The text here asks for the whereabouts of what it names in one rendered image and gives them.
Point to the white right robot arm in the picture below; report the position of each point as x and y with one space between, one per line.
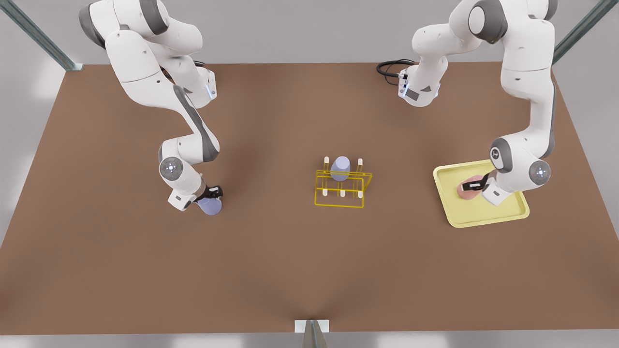
150 72

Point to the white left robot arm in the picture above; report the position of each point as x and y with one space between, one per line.
527 72

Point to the pale yellow tray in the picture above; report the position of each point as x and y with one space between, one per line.
478 203

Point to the silver frame post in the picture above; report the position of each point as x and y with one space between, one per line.
312 333
38 34
580 29

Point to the pink cup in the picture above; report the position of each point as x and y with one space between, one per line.
468 190

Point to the lavender cup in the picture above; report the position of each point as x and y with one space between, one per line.
341 168
210 206

